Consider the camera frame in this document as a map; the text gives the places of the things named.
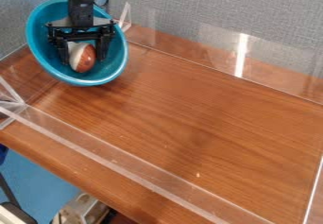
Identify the clear acrylic barrier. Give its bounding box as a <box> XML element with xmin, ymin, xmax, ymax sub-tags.
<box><xmin>0</xmin><ymin>1</ymin><xmax>323</xmax><ymax>224</ymax></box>

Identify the blue plastic bowl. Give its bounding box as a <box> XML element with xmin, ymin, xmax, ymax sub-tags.
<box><xmin>26</xmin><ymin>0</ymin><xmax>129</xmax><ymax>87</ymax></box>

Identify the brown and white toy mushroom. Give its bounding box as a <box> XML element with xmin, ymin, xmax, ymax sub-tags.
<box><xmin>69</xmin><ymin>42</ymin><xmax>97</xmax><ymax>73</ymax></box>

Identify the grey box under table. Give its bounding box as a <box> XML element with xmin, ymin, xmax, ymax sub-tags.
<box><xmin>51</xmin><ymin>193</ymin><xmax>110</xmax><ymax>224</ymax></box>

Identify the black and white chair part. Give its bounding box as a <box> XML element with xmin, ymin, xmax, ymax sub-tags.
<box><xmin>0</xmin><ymin>173</ymin><xmax>38</xmax><ymax>224</ymax></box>

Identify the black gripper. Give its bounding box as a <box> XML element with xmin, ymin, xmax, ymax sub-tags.
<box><xmin>47</xmin><ymin>0</ymin><xmax>115</xmax><ymax>64</ymax></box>

